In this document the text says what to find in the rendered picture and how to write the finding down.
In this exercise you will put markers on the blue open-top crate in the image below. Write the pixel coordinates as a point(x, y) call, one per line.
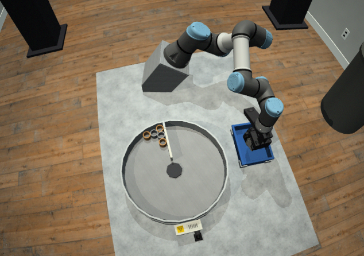
point(247, 157)

